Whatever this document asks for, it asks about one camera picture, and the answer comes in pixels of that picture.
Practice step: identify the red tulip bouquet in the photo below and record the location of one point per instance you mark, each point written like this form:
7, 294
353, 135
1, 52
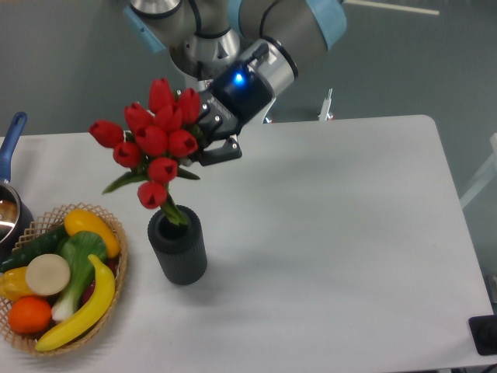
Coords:
157, 139

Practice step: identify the green cucumber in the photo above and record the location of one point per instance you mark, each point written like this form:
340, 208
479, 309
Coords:
45, 243

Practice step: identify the yellow bell pepper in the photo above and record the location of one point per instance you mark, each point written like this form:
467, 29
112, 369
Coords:
14, 285

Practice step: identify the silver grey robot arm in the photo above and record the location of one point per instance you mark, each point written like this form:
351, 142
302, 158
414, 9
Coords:
239, 55

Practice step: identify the orange fruit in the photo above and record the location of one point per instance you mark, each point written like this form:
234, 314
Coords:
29, 315

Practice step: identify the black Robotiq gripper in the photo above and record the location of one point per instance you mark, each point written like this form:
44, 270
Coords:
232, 100

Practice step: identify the blue handled steel saucepan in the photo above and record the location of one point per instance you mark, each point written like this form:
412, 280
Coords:
15, 215

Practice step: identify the white frame at right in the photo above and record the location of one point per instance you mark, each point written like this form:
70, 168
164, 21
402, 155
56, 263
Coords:
482, 177

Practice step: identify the green bok choy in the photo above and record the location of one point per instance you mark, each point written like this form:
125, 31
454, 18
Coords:
75, 252

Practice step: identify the woven wicker basket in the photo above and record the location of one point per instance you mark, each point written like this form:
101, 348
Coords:
44, 223

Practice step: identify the beige round disc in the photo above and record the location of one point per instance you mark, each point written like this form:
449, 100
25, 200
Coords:
47, 274

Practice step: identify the yellow banana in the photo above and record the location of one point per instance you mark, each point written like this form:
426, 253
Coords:
88, 315

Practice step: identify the black device at table edge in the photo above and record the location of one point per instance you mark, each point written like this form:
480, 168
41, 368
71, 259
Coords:
483, 331

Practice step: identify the dark grey ribbed vase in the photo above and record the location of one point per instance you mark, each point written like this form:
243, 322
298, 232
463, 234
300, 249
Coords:
180, 249

